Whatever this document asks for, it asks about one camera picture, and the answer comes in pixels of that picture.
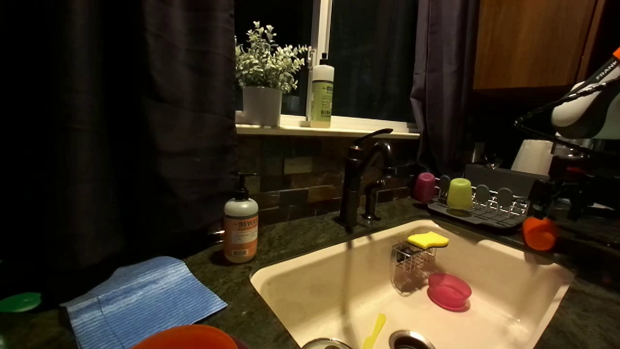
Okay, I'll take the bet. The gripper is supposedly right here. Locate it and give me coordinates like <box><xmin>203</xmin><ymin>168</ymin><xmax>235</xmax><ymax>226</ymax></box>
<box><xmin>529</xmin><ymin>162</ymin><xmax>620</xmax><ymax>222</ymax></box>

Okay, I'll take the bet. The orange plastic cup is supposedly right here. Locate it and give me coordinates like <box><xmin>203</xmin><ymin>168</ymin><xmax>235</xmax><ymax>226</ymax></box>
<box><xmin>522</xmin><ymin>216</ymin><xmax>558</xmax><ymax>252</ymax></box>

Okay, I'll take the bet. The green plastic cup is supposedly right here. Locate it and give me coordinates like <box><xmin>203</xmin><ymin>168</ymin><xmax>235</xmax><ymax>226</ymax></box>
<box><xmin>446</xmin><ymin>177</ymin><xmax>473</xmax><ymax>210</ymax></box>

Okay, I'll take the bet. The pink plastic cup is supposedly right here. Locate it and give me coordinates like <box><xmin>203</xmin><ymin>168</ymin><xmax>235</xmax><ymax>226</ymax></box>
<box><xmin>414</xmin><ymin>172</ymin><xmax>437</xmax><ymax>204</ymax></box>

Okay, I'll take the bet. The paper towel roll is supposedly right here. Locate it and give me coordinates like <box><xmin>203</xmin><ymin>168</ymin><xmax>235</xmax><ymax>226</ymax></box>
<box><xmin>511</xmin><ymin>139</ymin><xmax>556</xmax><ymax>176</ymax></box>

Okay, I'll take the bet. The grey dish drying rack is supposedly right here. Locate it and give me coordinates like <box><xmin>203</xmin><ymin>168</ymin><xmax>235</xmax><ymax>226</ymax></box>
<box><xmin>427</xmin><ymin>175</ymin><xmax>530</xmax><ymax>230</ymax></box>

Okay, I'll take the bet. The yellow sponge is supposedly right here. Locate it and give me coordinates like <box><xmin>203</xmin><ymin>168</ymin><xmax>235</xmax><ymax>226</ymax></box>
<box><xmin>406</xmin><ymin>231</ymin><xmax>450</xmax><ymax>250</ymax></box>

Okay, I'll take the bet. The pink plastic bowl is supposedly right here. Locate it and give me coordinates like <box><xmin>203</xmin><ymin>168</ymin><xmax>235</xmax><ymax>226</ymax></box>
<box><xmin>427</xmin><ymin>272</ymin><xmax>472</xmax><ymax>312</ymax></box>

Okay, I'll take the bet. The dark curtain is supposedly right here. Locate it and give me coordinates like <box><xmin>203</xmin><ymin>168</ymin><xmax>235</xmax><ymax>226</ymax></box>
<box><xmin>0</xmin><ymin>0</ymin><xmax>238</xmax><ymax>291</ymax></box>
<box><xmin>410</xmin><ymin>0</ymin><xmax>481</xmax><ymax>176</ymax></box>

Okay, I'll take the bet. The dark side sprayer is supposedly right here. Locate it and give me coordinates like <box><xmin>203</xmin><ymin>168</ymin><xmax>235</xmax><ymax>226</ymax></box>
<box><xmin>362</xmin><ymin>178</ymin><xmax>386</xmax><ymax>222</ymax></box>

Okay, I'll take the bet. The dark bronze tap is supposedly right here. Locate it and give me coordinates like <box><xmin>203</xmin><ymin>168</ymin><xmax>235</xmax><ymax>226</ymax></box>
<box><xmin>338</xmin><ymin>128</ymin><xmax>395</xmax><ymax>229</ymax></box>

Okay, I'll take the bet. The yellow plastic utensil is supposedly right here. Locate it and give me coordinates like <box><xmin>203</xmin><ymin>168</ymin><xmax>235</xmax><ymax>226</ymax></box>
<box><xmin>362</xmin><ymin>313</ymin><xmax>387</xmax><ymax>349</ymax></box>

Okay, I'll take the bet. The window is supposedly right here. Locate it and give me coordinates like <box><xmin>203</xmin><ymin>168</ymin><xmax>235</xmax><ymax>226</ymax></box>
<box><xmin>234</xmin><ymin>0</ymin><xmax>420</xmax><ymax>132</ymax></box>

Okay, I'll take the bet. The cream sink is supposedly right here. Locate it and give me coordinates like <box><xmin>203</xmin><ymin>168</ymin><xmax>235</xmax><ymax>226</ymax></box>
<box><xmin>250</xmin><ymin>219</ymin><xmax>575</xmax><ymax>349</ymax></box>

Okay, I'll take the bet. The green dish soap bottle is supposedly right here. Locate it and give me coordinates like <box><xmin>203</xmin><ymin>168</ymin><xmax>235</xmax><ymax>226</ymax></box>
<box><xmin>310</xmin><ymin>52</ymin><xmax>335</xmax><ymax>129</ymax></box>

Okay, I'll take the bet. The potted plant in white pot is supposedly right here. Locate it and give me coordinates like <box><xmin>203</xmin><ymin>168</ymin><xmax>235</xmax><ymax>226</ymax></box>
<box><xmin>235</xmin><ymin>21</ymin><xmax>309</xmax><ymax>128</ymax></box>

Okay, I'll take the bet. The orange label soap pump bottle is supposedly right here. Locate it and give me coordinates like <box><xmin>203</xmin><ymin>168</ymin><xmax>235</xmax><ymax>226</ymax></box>
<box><xmin>223</xmin><ymin>172</ymin><xmax>259</xmax><ymax>264</ymax></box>

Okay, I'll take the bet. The orange plastic bowl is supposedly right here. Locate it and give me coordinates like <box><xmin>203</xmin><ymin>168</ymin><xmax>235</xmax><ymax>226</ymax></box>
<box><xmin>131</xmin><ymin>324</ymin><xmax>239</xmax><ymax>349</ymax></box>

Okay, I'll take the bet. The blue dish cloth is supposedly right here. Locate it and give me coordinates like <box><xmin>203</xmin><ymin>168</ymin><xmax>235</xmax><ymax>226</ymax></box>
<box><xmin>60</xmin><ymin>256</ymin><xmax>229</xmax><ymax>349</ymax></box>

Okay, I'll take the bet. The green plastic lid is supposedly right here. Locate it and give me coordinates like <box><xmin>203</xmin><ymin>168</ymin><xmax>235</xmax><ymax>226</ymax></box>
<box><xmin>0</xmin><ymin>292</ymin><xmax>42</xmax><ymax>314</ymax></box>

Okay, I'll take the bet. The wire sponge caddy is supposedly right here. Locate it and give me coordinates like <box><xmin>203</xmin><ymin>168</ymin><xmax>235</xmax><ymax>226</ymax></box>
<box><xmin>391</xmin><ymin>239</ymin><xmax>437</xmax><ymax>275</ymax></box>

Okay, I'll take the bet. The wooden wall cabinet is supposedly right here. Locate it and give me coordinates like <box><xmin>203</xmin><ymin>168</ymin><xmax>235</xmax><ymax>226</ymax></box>
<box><xmin>473</xmin><ymin>0</ymin><xmax>607</xmax><ymax>91</ymax></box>

